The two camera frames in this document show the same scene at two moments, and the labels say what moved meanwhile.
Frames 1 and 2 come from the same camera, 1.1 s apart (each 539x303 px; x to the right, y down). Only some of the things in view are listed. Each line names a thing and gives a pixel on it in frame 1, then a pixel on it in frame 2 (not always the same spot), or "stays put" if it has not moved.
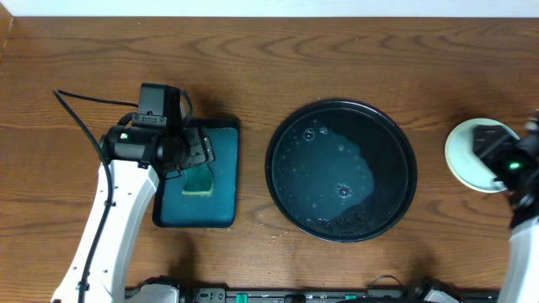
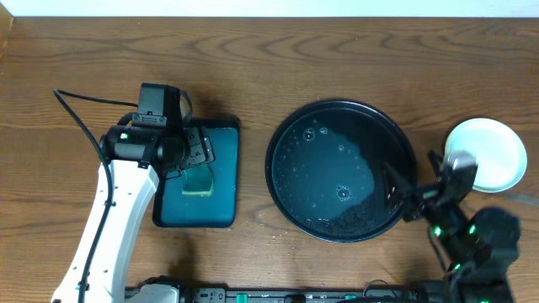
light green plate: (463, 162) stays put
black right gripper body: (509, 161) to (446, 217)
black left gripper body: (199, 148) stays put
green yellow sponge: (199, 182) stays put
